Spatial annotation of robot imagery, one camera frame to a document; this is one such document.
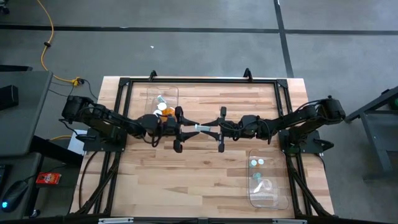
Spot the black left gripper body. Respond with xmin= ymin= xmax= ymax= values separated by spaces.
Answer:
xmin=136 ymin=105 xmax=185 ymax=154

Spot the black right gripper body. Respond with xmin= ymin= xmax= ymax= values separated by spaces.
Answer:
xmin=217 ymin=106 xmax=261 ymax=153

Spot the clear plastic bin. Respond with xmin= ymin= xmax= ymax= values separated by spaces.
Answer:
xmin=247 ymin=148 xmax=290 ymax=210
xmin=144 ymin=85 xmax=180 ymax=125

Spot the red snack packet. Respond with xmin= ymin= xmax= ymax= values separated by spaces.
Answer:
xmin=35 ymin=171 xmax=62 ymax=186

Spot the black metal stand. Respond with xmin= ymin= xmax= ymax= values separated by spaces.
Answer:
xmin=345 ymin=86 xmax=398 ymax=183

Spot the grey side desk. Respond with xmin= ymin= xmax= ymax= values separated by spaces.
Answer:
xmin=0 ymin=70 xmax=54 ymax=220

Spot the black box device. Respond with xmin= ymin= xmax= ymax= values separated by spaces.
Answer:
xmin=0 ymin=84 xmax=19 ymax=111

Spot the black computer mouse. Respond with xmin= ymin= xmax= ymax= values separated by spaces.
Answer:
xmin=1 ymin=179 xmax=30 ymax=214

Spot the black aluminium table frame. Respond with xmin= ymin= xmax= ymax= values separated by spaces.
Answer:
xmin=70 ymin=77 xmax=335 ymax=218

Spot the yellow extension cord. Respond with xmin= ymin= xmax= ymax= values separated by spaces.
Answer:
xmin=36 ymin=0 xmax=82 ymax=86

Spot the silver metal bracket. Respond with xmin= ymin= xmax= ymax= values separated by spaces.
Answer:
xmin=98 ymin=217 xmax=134 ymax=224
xmin=272 ymin=218 xmax=307 ymax=224

